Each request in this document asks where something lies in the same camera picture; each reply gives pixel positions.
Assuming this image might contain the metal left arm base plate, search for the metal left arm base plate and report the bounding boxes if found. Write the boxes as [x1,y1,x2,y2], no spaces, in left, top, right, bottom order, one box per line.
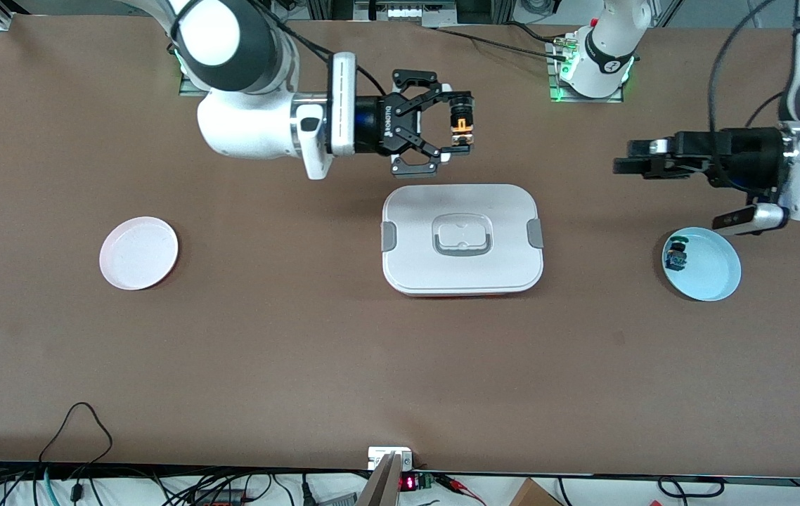
[546,39,624,104]

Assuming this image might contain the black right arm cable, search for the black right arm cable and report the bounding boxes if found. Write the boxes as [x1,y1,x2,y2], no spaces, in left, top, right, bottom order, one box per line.
[252,0,391,97]

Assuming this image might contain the white lunch box grey clips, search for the white lunch box grey clips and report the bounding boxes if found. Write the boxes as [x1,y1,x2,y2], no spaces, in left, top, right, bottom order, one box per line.
[380,184,545,297]

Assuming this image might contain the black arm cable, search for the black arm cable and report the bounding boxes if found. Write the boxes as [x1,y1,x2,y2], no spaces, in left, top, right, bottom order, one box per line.
[252,0,391,97]
[706,0,796,185]

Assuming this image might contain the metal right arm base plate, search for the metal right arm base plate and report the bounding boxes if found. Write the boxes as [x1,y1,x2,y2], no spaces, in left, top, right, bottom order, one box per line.
[179,69,208,98]

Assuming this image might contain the black cable across table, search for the black cable across table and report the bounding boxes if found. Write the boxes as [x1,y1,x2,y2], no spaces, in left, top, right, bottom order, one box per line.
[422,26,571,54]

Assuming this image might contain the small white bracket device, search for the small white bracket device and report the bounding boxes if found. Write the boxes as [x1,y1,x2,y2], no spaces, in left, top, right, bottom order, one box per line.
[368,447,414,471]

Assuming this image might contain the teal cable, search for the teal cable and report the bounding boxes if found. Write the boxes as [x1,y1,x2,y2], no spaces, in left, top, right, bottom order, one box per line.
[33,467,58,506]

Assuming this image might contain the brown cardboard box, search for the brown cardboard box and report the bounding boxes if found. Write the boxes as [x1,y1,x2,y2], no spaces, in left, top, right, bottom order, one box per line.
[509,478,564,506]

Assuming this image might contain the red clip test leads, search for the red clip test leads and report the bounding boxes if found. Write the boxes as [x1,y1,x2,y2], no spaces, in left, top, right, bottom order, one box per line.
[435,474,487,506]

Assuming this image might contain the white power strip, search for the white power strip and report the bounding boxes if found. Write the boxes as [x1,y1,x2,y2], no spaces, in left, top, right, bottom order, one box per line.
[354,0,458,22]

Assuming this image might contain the light blue round plate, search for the light blue round plate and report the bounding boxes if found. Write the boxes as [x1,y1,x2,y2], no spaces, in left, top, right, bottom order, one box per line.
[662,227,742,302]

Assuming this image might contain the thin black looped cable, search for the thin black looped cable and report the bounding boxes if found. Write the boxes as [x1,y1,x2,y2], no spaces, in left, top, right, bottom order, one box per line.
[38,401,115,466]

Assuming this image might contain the pink round plate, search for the pink round plate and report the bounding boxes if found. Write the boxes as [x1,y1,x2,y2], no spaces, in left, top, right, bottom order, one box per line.
[99,216,179,291]

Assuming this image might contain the orange push button switch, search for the orange push button switch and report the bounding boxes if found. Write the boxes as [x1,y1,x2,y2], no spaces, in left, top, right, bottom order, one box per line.
[448,94,477,150]

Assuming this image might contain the black flat looped cable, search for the black flat looped cable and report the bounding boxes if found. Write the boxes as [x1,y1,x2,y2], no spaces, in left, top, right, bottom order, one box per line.
[657,476,725,498]

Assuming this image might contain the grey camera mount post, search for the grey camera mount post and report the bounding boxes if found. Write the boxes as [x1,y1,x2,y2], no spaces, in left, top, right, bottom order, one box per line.
[356,453,402,506]

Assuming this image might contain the green push button switch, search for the green push button switch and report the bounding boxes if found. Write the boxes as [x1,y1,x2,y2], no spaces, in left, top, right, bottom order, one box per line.
[664,238,691,272]

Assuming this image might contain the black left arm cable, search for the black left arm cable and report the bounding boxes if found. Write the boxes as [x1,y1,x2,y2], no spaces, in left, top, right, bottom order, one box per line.
[706,0,796,185]

